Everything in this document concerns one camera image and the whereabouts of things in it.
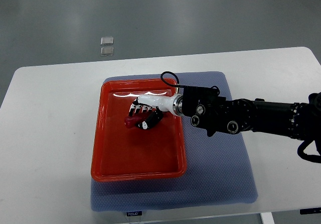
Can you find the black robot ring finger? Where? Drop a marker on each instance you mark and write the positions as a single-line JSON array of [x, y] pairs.
[[137, 109]]

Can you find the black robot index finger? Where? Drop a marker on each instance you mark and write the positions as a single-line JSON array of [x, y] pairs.
[[150, 109]]

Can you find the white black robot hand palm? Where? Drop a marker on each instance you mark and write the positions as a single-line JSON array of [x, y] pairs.
[[163, 103]]

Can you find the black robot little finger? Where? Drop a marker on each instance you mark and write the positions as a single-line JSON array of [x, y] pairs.
[[132, 109]]

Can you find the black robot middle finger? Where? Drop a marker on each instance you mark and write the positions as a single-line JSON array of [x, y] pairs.
[[144, 109]]

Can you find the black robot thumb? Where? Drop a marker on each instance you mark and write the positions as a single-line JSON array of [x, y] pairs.
[[149, 119]]

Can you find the red chili pepper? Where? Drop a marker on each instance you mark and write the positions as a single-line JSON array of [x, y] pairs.
[[133, 121]]

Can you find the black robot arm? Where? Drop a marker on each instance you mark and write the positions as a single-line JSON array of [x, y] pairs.
[[209, 111]]

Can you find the red plastic tray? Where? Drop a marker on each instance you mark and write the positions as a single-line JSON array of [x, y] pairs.
[[120, 153]]

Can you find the upper metal floor plate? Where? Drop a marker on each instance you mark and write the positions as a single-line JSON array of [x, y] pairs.
[[106, 41]]

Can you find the blue-grey mesh mat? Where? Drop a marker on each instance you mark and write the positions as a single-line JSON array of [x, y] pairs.
[[218, 172]]

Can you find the black mat label tag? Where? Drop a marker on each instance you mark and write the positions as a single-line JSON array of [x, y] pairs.
[[134, 213]]

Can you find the white table leg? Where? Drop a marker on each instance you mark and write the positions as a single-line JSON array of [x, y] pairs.
[[267, 218]]

